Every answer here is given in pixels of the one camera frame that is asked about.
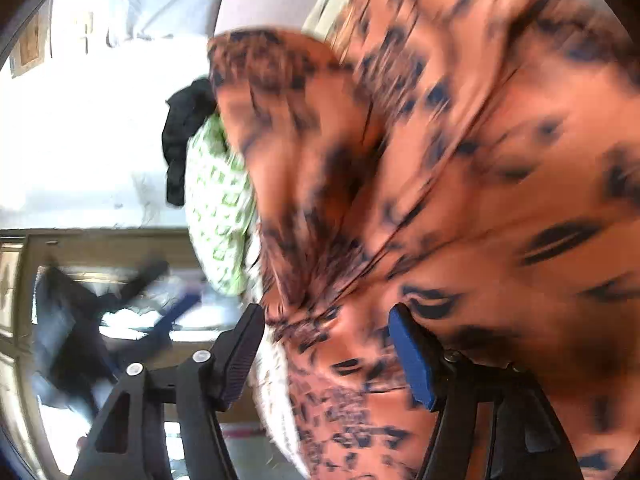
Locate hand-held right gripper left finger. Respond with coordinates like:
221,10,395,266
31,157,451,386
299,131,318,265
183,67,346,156
72,303,266,480

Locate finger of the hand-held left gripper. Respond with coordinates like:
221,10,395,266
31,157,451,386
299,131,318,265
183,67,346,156
100,259,170,311
135,290,203,361

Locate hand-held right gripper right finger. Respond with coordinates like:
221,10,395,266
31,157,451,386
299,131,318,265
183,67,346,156
388,303,586,480

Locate orange floral garment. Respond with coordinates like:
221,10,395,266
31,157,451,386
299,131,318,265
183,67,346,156
207,0,640,480

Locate green patterned pillow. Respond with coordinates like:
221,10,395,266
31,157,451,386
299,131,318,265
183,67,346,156
184,115,258,297

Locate black cloth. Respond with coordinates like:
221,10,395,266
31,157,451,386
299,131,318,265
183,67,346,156
161,77,218,207

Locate leaf print blanket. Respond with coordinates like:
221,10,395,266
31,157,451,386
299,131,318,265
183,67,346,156
304,0,357,47

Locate framed wall picture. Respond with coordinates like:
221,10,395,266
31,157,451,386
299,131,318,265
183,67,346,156
10,10,51,78

